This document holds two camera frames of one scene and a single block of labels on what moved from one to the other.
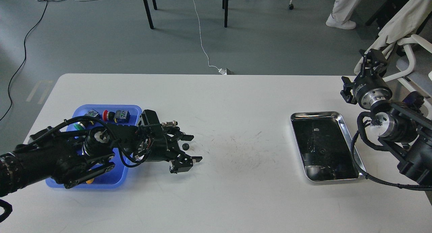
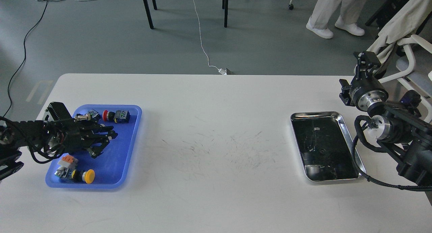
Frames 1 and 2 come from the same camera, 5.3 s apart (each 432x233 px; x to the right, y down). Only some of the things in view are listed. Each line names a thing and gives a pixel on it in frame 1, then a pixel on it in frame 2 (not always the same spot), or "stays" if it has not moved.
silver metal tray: x=325 y=145 stays
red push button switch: x=119 y=116 stays
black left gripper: x=162 y=149 to x=75 y=136
